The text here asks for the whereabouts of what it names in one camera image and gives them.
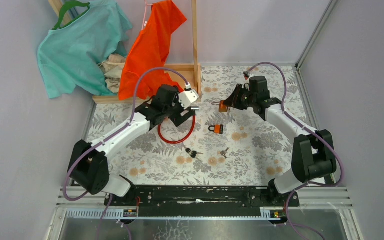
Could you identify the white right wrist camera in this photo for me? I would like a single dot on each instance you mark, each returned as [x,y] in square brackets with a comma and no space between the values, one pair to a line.
[247,75]

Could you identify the black headed keys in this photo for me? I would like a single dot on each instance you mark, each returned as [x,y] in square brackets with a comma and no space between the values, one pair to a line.
[192,153]

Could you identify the teal shirt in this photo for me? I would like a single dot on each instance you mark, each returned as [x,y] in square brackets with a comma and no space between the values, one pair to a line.
[69,56]

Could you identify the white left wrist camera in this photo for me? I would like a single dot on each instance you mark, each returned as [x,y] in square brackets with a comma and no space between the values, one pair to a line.
[187,98]

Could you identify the green clothes hanger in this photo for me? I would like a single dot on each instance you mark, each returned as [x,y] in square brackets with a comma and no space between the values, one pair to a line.
[64,9]

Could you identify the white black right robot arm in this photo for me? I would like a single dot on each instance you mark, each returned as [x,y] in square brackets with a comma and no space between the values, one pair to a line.
[312,156]

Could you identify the orange shirt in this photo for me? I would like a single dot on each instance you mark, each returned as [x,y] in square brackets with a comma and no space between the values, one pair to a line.
[152,46]

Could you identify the aluminium frame rail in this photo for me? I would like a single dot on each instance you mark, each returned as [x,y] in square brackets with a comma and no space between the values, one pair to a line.
[317,31]

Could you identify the silver keys on ring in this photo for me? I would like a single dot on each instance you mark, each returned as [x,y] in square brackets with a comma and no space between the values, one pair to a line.
[224,153]

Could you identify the wooden clothes rack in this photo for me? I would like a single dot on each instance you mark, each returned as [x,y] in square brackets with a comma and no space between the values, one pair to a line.
[192,72]

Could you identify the pink clothes hanger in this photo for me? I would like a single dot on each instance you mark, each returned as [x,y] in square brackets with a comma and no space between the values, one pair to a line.
[147,6]

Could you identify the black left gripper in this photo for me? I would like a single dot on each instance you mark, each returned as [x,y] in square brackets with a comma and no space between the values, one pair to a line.
[180,108]

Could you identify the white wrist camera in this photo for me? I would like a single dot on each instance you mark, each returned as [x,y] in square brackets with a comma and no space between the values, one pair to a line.
[247,75]
[187,98]

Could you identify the brass padlock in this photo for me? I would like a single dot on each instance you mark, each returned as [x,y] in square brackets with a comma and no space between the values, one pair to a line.
[222,108]

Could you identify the orange black padlock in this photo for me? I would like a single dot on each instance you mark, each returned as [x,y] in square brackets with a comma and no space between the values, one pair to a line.
[217,128]

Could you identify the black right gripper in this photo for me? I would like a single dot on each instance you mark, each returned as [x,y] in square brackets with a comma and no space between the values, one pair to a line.
[233,100]

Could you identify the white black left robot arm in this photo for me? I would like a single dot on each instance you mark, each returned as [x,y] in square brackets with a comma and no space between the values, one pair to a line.
[89,163]

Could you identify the floral table mat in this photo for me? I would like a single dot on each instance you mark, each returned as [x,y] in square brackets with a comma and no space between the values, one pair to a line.
[258,152]

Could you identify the beige crumpled cloth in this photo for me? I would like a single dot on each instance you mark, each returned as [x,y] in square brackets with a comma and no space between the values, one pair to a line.
[112,69]

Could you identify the red cable lock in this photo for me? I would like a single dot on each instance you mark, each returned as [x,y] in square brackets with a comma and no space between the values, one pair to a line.
[192,113]

